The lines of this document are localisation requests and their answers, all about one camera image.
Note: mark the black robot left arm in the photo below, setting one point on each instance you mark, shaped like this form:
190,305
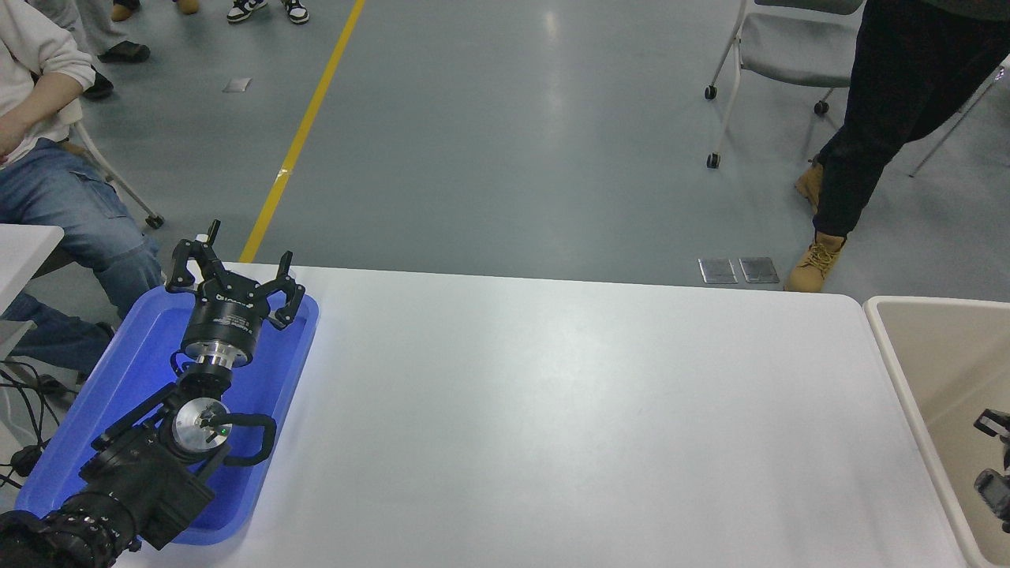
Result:
142,481

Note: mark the small silver floor plate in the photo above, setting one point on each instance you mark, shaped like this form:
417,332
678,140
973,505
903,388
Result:
237,84

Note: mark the white side table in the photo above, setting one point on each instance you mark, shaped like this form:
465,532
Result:
24,252

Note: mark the blue plastic tray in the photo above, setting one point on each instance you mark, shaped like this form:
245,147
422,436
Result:
126,371

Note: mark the grey seat wheeled chair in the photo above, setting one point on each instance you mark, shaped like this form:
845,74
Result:
789,55

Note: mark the white leg chair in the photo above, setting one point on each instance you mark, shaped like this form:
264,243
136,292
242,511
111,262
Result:
959,123

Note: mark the person's bare forearm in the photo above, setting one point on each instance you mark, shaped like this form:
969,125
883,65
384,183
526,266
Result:
39,106

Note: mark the white frame chair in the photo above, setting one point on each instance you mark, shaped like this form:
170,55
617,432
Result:
154,222

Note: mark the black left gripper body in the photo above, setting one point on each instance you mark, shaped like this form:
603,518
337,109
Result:
225,323

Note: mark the large pale bin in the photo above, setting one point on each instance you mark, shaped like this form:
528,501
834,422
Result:
939,355

